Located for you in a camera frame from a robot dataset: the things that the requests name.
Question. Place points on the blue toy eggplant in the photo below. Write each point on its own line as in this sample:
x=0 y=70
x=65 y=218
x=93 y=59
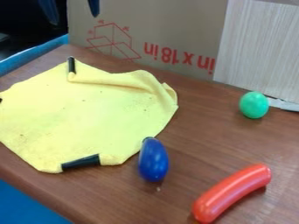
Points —
x=153 y=162

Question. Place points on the yellow cloth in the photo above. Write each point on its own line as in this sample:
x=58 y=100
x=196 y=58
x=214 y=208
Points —
x=85 y=116

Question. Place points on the white board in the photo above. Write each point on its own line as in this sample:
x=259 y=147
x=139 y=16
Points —
x=261 y=46

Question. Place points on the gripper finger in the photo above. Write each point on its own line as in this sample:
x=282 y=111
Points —
x=49 y=10
x=94 y=7

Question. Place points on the grey tape strip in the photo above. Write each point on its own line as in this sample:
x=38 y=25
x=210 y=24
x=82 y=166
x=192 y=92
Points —
x=286 y=105

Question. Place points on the red toy sausage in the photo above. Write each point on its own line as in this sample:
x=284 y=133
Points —
x=229 y=192

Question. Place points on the cardboard box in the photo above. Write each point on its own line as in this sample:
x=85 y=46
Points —
x=155 y=32

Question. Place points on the green toy ball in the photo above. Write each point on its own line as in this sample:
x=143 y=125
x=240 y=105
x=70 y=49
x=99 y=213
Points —
x=254 y=105

